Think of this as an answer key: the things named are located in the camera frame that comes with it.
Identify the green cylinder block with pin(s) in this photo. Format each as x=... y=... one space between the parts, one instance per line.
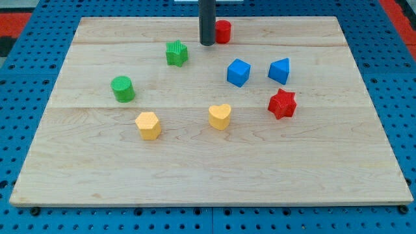
x=122 y=88

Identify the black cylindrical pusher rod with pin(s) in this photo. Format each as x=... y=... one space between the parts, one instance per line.
x=207 y=19

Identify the green star block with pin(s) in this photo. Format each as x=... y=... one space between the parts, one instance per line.
x=176 y=53

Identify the yellow heart block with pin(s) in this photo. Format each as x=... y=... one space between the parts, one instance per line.
x=219 y=116

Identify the blue cube block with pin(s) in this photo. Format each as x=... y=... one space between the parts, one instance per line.
x=238 y=72

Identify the red star block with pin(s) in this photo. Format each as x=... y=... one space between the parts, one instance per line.
x=282 y=104

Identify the blue triangular prism block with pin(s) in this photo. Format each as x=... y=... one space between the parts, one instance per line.
x=279 y=70

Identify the blue perforated pegboard base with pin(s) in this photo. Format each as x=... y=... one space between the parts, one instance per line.
x=31 y=68

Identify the yellow hexagon block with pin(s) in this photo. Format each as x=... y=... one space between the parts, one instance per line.
x=148 y=125

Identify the red cylinder block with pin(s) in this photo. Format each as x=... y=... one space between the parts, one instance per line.
x=222 y=31

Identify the light wooden board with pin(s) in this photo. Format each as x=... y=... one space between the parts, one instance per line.
x=88 y=152

